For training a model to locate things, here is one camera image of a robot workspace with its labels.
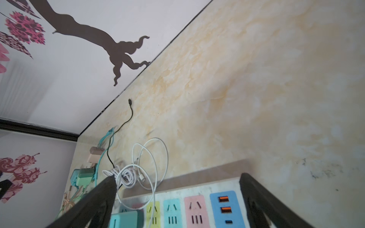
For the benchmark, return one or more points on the long multicolour power strip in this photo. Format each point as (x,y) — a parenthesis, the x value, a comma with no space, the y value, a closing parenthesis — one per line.
(217,204)

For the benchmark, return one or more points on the teal charger plug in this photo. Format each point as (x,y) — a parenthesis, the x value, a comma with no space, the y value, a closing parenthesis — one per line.
(129,219)

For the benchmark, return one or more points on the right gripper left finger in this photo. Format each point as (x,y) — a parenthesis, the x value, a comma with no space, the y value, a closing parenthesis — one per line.
(93,210)

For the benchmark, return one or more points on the green charger plug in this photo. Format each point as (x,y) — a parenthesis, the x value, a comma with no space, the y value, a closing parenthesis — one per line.
(85,176)

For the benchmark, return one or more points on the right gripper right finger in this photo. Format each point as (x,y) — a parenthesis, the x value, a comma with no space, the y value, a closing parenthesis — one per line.
(262,205)

